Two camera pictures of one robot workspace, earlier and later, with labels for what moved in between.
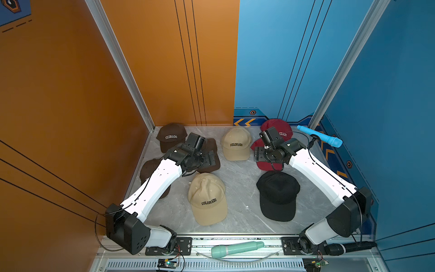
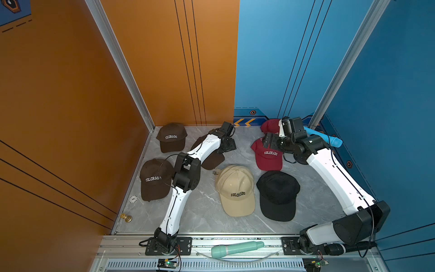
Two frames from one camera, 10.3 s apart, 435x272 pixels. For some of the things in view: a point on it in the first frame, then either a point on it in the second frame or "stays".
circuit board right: [313, 264] stays
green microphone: [221, 251] stays
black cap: [278, 192] stays
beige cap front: [207, 197] to [235, 185]
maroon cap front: [267, 165] stays
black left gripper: [207, 161] to [232, 145]
